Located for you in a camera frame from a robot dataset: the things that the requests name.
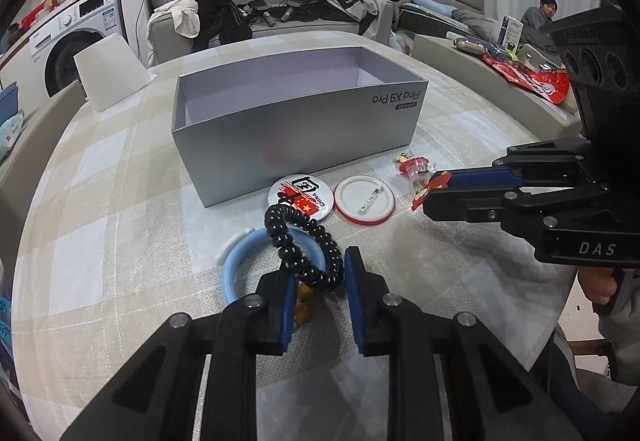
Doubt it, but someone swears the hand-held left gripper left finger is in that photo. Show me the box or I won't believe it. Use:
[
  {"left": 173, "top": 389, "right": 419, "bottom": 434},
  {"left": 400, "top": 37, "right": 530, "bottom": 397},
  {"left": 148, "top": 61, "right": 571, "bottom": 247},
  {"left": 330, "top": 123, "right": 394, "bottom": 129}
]
[{"left": 60, "top": 271, "right": 301, "bottom": 441}]

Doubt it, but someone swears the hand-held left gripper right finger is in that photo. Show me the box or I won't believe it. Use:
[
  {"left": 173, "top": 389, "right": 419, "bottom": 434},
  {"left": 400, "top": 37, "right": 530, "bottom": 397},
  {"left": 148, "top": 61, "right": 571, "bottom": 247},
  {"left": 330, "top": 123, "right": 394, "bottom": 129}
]
[{"left": 344, "top": 246, "right": 583, "bottom": 441}]

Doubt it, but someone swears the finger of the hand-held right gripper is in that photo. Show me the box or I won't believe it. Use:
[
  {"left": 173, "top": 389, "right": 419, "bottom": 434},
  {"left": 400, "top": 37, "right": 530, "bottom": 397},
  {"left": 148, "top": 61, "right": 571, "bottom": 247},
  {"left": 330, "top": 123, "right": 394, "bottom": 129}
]
[
  {"left": 422, "top": 184, "right": 623, "bottom": 243},
  {"left": 437, "top": 138, "right": 608, "bottom": 192}
]

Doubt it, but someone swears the orange charm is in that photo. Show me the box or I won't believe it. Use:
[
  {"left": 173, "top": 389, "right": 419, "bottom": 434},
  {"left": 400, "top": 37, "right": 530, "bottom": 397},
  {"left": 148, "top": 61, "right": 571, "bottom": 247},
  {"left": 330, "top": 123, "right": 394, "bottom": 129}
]
[{"left": 292, "top": 282, "right": 316, "bottom": 327}]

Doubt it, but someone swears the red yellow figure charm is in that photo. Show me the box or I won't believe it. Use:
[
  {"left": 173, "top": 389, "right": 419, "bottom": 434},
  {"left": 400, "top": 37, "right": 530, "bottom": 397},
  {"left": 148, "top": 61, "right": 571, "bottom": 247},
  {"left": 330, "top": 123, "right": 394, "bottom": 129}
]
[{"left": 411, "top": 171, "right": 452, "bottom": 212}]

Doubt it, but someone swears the black spiral hair tie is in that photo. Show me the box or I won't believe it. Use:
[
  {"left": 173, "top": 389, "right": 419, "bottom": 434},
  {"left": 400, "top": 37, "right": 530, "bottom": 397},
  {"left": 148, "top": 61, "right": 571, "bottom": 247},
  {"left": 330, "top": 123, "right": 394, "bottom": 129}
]
[{"left": 264, "top": 204, "right": 346, "bottom": 293}]

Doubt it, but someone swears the red keychain charm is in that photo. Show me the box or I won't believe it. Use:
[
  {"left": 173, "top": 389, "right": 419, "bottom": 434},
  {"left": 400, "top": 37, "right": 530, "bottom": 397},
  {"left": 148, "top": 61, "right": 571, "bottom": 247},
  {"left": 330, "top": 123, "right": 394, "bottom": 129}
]
[{"left": 400, "top": 156, "right": 433, "bottom": 194}]

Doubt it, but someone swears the light blue bangle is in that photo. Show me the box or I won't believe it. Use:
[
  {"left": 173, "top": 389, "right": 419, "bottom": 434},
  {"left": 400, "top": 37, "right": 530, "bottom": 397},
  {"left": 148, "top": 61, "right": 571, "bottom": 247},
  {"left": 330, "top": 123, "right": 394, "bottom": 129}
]
[{"left": 216, "top": 227, "right": 331, "bottom": 307}]

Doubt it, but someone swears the red rimmed pin badge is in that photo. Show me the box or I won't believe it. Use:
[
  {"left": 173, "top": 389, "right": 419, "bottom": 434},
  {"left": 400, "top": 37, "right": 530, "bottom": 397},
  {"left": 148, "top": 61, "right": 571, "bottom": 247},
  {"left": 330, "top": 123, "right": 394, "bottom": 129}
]
[{"left": 332, "top": 175, "right": 396, "bottom": 224}]

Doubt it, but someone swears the printed white pin badge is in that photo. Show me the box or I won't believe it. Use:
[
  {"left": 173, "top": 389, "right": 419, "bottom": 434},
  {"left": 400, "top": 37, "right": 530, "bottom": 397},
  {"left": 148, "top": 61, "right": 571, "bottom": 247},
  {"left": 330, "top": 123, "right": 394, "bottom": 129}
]
[{"left": 267, "top": 174, "right": 337, "bottom": 222}]

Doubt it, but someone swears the grey cardboard box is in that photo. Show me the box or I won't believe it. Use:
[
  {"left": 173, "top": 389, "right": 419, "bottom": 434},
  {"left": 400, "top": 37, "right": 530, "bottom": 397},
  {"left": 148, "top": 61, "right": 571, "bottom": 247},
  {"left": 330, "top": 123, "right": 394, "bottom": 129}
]
[{"left": 171, "top": 45, "right": 430, "bottom": 208}]

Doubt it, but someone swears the person's right hand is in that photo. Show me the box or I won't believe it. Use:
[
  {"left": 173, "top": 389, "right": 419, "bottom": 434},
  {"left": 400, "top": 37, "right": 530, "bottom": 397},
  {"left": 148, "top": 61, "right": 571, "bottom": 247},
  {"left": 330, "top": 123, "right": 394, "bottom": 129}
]
[{"left": 577, "top": 267, "right": 621, "bottom": 317}]

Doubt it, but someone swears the red plastic bag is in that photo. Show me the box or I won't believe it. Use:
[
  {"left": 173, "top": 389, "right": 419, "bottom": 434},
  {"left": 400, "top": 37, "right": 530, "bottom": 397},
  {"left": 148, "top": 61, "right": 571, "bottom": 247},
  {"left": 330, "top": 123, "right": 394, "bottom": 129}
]
[{"left": 482, "top": 56, "right": 571, "bottom": 107}]

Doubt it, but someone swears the blue white standing card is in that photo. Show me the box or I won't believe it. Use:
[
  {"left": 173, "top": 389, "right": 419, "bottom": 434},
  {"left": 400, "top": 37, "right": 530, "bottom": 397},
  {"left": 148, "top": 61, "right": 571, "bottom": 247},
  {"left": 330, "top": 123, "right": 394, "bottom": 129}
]
[{"left": 497, "top": 16, "right": 523, "bottom": 47}]

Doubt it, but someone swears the grey blanket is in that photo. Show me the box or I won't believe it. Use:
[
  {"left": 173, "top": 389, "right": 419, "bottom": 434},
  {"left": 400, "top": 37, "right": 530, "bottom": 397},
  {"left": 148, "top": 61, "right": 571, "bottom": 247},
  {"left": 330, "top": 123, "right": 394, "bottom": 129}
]
[{"left": 452, "top": 8, "right": 501, "bottom": 42}]

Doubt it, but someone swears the checked beige tablecloth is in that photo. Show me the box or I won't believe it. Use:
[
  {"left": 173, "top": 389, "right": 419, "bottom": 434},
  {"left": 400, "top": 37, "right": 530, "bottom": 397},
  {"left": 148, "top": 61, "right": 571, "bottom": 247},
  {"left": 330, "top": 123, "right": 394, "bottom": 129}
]
[{"left": 12, "top": 28, "right": 586, "bottom": 441}]

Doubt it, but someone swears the light blue pillow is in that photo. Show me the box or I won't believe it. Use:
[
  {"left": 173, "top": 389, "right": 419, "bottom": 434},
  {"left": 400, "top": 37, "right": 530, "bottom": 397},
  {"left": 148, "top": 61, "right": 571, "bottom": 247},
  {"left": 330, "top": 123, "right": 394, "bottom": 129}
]
[{"left": 410, "top": 0, "right": 456, "bottom": 17}]

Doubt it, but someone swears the white grey jacket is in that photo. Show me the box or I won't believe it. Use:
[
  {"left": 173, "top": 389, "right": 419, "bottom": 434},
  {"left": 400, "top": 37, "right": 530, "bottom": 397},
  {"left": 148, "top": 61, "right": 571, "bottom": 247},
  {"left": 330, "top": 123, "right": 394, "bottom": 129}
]
[{"left": 325, "top": 0, "right": 396, "bottom": 42}]

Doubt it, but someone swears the beige sofa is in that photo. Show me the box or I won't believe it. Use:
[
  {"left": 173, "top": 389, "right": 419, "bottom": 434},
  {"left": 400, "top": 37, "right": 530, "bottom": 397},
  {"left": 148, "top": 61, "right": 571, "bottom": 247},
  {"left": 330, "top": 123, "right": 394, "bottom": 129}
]
[{"left": 147, "top": 0, "right": 401, "bottom": 67}]

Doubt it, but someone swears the white tissue roll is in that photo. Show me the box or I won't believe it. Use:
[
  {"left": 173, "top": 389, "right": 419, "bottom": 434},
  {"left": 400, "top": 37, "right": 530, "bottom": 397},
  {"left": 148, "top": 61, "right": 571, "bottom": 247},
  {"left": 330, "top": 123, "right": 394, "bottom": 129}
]
[{"left": 73, "top": 34, "right": 151, "bottom": 113}]

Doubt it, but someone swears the black striped garment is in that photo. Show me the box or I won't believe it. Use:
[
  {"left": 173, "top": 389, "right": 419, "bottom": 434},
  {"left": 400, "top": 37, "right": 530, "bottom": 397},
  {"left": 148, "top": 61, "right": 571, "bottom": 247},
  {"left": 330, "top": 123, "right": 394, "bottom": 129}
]
[{"left": 192, "top": 0, "right": 253, "bottom": 54}]

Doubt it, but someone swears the white garment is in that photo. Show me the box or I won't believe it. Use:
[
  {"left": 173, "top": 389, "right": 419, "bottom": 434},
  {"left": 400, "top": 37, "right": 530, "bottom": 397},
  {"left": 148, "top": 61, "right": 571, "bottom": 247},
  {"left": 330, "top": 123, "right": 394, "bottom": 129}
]
[{"left": 148, "top": 0, "right": 201, "bottom": 39}]

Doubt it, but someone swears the wet wipes pack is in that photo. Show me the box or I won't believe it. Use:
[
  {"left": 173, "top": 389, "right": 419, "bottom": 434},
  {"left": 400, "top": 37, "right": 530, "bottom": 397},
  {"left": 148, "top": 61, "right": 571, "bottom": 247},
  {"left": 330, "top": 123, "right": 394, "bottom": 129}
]
[{"left": 0, "top": 111, "right": 23, "bottom": 157}]

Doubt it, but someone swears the blue basin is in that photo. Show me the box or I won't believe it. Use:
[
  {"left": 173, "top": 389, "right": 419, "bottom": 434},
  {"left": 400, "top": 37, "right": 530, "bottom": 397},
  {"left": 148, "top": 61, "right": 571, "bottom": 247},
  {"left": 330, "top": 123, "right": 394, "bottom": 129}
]
[{"left": 0, "top": 84, "right": 21, "bottom": 122}]

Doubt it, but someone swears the white washing machine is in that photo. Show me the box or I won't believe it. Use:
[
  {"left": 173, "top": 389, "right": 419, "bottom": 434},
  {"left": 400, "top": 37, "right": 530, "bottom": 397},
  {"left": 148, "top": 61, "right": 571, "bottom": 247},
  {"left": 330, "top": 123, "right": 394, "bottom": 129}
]
[{"left": 27, "top": 0, "right": 136, "bottom": 99}]

